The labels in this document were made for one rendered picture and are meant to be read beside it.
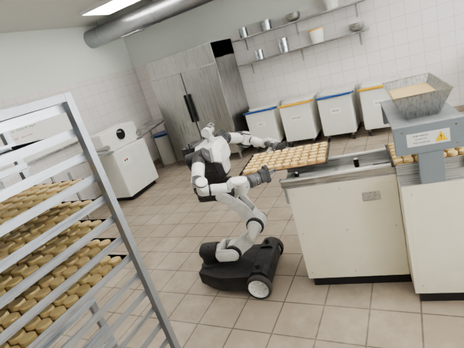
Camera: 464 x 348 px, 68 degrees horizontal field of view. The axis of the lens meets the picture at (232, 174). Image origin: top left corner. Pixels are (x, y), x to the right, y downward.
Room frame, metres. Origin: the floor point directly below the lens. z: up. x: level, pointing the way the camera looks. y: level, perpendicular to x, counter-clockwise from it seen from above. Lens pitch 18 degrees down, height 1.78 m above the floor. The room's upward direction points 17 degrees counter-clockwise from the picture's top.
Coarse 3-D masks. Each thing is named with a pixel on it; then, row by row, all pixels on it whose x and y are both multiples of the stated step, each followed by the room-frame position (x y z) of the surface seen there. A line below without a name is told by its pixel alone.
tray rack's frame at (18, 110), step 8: (56, 96) 1.23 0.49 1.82; (24, 104) 1.13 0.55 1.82; (32, 104) 1.16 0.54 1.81; (40, 104) 1.18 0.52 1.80; (48, 104) 1.20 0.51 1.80; (56, 104) 1.22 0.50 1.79; (0, 112) 1.07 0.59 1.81; (8, 112) 1.08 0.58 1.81; (16, 112) 1.10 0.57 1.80; (24, 112) 1.12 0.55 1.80; (32, 112) 1.37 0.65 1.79; (0, 120) 1.06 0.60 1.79
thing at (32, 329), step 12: (96, 264) 1.28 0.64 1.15; (108, 264) 1.25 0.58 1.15; (84, 276) 1.21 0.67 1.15; (96, 276) 1.18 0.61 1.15; (72, 288) 1.15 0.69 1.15; (84, 288) 1.12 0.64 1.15; (60, 300) 1.09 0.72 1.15; (72, 300) 1.07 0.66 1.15; (48, 312) 1.05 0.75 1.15; (60, 312) 1.02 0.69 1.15; (36, 324) 1.00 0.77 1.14; (48, 324) 0.98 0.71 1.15; (12, 336) 0.96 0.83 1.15; (24, 336) 0.94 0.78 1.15; (36, 336) 0.94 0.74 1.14
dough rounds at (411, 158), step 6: (390, 144) 2.19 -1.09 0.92; (390, 150) 2.10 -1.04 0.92; (444, 150) 1.90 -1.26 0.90; (450, 150) 1.84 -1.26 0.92; (456, 150) 1.85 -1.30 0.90; (462, 150) 1.78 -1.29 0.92; (402, 156) 1.99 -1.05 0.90; (408, 156) 1.93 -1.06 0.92; (414, 156) 1.92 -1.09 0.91; (444, 156) 1.80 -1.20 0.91; (450, 156) 1.79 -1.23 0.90; (396, 162) 1.90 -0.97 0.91; (402, 162) 1.89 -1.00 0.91; (408, 162) 1.87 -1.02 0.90
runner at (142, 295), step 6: (144, 294) 1.27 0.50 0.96; (138, 300) 1.23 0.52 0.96; (132, 306) 1.20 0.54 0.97; (126, 312) 1.17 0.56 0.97; (120, 318) 1.14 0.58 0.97; (114, 324) 1.12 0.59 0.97; (120, 324) 1.13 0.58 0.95; (108, 330) 1.09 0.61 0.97; (114, 330) 1.11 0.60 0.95; (102, 336) 1.06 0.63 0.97; (108, 336) 1.08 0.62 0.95; (96, 342) 1.04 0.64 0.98; (102, 342) 1.05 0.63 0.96
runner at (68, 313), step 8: (128, 256) 1.27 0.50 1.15; (120, 264) 1.23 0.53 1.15; (112, 272) 1.19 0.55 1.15; (104, 280) 1.15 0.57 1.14; (96, 288) 1.12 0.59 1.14; (88, 296) 1.08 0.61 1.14; (72, 304) 1.03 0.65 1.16; (80, 304) 1.05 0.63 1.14; (64, 312) 1.00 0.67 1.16; (72, 312) 1.02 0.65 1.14; (56, 320) 0.97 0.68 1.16; (64, 320) 0.99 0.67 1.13; (48, 328) 0.94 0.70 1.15; (56, 328) 0.96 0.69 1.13; (40, 336) 0.92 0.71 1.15; (48, 336) 0.93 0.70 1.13; (32, 344) 0.89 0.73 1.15; (40, 344) 0.91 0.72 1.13
